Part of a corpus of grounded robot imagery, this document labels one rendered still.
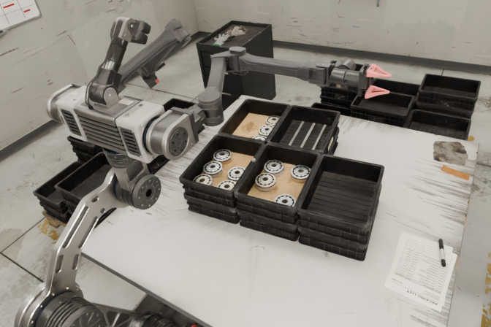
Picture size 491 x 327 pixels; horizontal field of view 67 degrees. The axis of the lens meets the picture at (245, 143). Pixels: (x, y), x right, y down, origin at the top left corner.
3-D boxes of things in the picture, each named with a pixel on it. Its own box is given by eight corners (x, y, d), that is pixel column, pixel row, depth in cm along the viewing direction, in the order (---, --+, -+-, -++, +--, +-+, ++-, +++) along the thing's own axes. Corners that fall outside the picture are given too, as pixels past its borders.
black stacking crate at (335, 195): (366, 247, 152) (368, 229, 145) (297, 228, 163) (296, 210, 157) (381, 184, 179) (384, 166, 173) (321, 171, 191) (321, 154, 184)
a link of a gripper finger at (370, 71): (391, 84, 131) (365, 79, 135) (394, 66, 127) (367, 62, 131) (386, 93, 126) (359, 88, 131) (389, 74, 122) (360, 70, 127)
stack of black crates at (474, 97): (467, 128, 314) (481, 80, 287) (462, 148, 294) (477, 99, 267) (416, 118, 332) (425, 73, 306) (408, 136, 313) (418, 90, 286)
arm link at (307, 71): (229, 74, 160) (226, 50, 154) (237, 68, 164) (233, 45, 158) (324, 90, 140) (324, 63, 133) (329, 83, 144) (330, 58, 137)
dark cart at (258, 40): (248, 136, 362) (238, 48, 309) (211, 126, 383) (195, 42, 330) (277, 106, 402) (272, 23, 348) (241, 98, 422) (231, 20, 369)
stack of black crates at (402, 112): (405, 143, 306) (415, 95, 280) (397, 165, 287) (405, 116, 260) (357, 132, 325) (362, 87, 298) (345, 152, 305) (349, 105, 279)
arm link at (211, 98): (212, 71, 164) (209, 49, 158) (243, 68, 163) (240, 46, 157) (201, 128, 128) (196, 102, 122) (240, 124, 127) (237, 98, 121)
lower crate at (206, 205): (237, 227, 182) (234, 210, 175) (186, 212, 194) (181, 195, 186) (268, 174, 210) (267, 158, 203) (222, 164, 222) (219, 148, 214)
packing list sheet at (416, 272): (446, 314, 138) (446, 314, 137) (382, 289, 148) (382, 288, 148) (458, 249, 159) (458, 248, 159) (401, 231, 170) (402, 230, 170)
